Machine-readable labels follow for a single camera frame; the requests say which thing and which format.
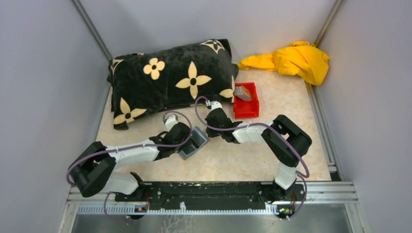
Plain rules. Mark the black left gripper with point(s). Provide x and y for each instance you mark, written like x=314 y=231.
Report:
x=181 y=147

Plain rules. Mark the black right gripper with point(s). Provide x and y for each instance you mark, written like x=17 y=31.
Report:
x=211 y=134

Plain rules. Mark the grey leather card holder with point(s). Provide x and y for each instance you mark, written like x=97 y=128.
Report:
x=197 y=140

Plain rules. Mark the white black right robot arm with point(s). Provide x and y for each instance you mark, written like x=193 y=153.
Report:
x=286 y=140

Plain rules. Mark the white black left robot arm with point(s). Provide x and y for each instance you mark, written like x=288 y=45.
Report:
x=94 y=170

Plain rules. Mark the stack of credit cards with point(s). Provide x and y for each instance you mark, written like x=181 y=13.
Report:
x=243 y=93

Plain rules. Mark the red plastic bin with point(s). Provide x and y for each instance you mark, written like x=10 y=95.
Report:
x=246 y=109

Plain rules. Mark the black floral pillow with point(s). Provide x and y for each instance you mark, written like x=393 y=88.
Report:
x=148 y=83

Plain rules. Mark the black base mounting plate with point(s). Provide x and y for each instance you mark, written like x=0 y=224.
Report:
x=214 y=204

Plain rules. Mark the yellow cloth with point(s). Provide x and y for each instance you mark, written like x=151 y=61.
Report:
x=300 y=58

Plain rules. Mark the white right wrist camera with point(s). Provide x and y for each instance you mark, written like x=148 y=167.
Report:
x=212 y=105

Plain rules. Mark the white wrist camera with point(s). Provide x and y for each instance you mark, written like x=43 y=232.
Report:
x=212 y=105
x=171 y=121

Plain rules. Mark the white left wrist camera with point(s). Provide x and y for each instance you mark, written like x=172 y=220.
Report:
x=171 y=121

